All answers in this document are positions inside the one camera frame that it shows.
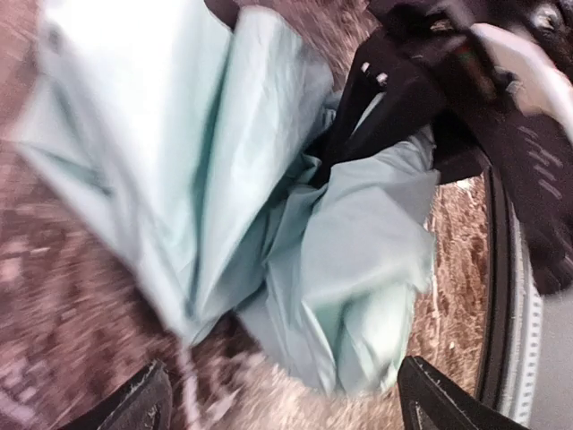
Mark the white slotted cable duct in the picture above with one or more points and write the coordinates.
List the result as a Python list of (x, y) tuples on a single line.
[(524, 333)]

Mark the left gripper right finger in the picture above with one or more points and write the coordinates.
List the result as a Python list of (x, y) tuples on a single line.
[(430, 400)]

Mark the mint and black folding umbrella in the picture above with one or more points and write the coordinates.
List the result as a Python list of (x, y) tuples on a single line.
[(185, 145)]

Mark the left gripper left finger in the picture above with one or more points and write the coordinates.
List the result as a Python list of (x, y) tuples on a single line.
[(144, 402)]

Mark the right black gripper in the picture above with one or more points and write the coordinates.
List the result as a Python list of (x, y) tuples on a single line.
[(422, 67)]

